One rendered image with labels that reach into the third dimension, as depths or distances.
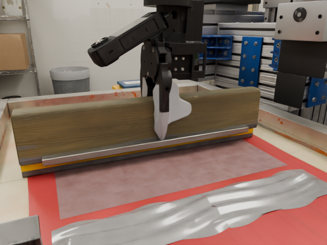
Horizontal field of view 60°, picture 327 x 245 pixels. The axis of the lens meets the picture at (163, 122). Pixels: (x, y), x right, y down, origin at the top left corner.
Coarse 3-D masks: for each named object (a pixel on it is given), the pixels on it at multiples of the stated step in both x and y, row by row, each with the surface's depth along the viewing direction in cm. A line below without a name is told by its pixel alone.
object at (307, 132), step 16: (48, 96) 71; (64, 96) 71; (80, 96) 72; (96, 96) 74; (112, 96) 76; (128, 96) 77; (0, 112) 58; (272, 112) 58; (288, 112) 58; (0, 128) 53; (272, 128) 58; (288, 128) 54; (304, 128) 51; (320, 128) 50; (0, 144) 51; (304, 144) 51; (320, 144) 48
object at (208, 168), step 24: (216, 144) 52; (240, 144) 52; (264, 144) 52; (192, 168) 44; (216, 168) 44; (240, 168) 44; (264, 168) 44; (288, 168) 44; (312, 168) 44; (264, 216) 33; (288, 216) 33; (312, 216) 33; (264, 240) 29; (288, 240) 29; (312, 240) 29
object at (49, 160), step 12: (204, 132) 48; (216, 132) 49; (228, 132) 50; (240, 132) 51; (120, 144) 44; (132, 144) 44; (144, 144) 44; (156, 144) 45; (168, 144) 46; (48, 156) 40; (60, 156) 40; (72, 156) 40; (84, 156) 41; (96, 156) 41
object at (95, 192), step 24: (96, 168) 44; (120, 168) 44; (144, 168) 44; (168, 168) 44; (48, 192) 37; (72, 192) 37; (96, 192) 37; (120, 192) 37; (144, 192) 37; (168, 192) 37; (192, 192) 37; (48, 216) 33; (72, 216) 33; (96, 216) 33; (48, 240) 29; (192, 240) 29; (216, 240) 29; (240, 240) 29
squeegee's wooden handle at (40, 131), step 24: (192, 96) 46; (216, 96) 48; (240, 96) 50; (24, 120) 37; (48, 120) 39; (72, 120) 40; (96, 120) 41; (120, 120) 43; (144, 120) 44; (192, 120) 47; (216, 120) 49; (240, 120) 51; (24, 144) 38; (48, 144) 40; (72, 144) 41; (96, 144) 42
